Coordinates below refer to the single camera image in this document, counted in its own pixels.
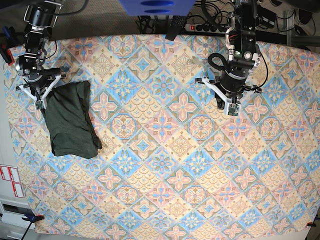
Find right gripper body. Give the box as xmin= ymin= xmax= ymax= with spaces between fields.
xmin=15 ymin=68 xmax=66 ymax=110

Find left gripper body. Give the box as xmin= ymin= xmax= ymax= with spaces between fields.
xmin=195 ymin=68 xmax=262 ymax=117

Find dark green long-sleeve shirt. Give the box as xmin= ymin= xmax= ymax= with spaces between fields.
xmin=43 ymin=80 xmax=102 ymax=159

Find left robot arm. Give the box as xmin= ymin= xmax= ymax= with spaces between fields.
xmin=195 ymin=0 xmax=265 ymax=117

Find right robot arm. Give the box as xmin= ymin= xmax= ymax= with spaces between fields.
xmin=15 ymin=0 xmax=64 ymax=111

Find blue clamp top left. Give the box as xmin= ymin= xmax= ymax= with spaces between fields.
xmin=0 ymin=26 xmax=16 ymax=66

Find blue clamp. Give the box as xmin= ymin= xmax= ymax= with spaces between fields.
xmin=21 ymin=214 xmax=45 ymax=240
xmin=0 ymin=26 xmax=16 ymax=66

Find black power strip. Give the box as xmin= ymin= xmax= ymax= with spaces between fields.
xmin=184 ymin=23 xmax=224 ymax=34

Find black remote control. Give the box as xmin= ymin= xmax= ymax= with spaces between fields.
xmin=165 ymin=15 xmax=187 ymax=41

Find patterned pastel tablecloth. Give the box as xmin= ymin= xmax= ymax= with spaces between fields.
xmin=3 ymin=35 xmax=320 ymax=240

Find red white label stickers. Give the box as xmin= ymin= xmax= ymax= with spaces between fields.
xmin=0 ymin=165 xmax=25 ymax=198

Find blue plastic box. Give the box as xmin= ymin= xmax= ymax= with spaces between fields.
xmin=119 ymin=0 xmax=196 ymax=16

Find blue clamp bottom left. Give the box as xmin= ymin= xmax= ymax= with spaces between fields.
xmin=21 ymin=214 xmax=45 ymax=240

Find red clamp bottom right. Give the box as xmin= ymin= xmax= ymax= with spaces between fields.
xmin=306 ymin=222 xmax=317 ymax=227

